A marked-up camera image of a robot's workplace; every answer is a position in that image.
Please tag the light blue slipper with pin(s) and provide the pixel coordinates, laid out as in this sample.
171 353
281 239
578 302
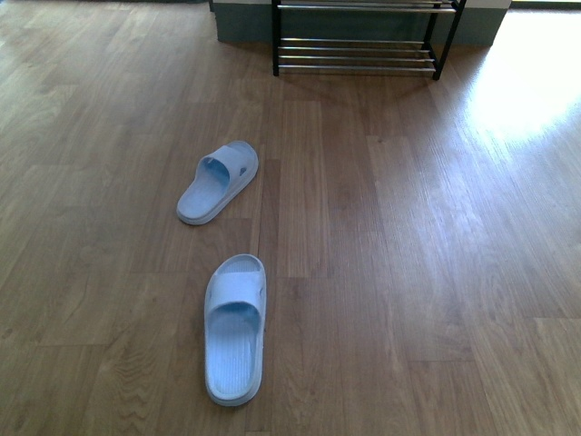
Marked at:
219 177
234 321

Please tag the black metal shoe rack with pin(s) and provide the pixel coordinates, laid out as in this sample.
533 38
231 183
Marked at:
363 56

